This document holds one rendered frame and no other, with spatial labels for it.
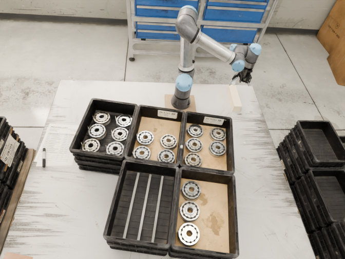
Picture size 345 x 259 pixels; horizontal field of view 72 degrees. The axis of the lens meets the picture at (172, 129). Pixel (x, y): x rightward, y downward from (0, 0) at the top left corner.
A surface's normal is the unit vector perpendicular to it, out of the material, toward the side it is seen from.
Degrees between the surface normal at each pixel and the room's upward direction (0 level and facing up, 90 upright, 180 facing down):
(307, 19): 90
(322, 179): 0
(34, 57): 0
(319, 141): 0
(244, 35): 90
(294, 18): 90
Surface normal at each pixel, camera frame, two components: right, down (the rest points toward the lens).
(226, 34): 0.05, 0.80
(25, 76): 0.08, -0.60
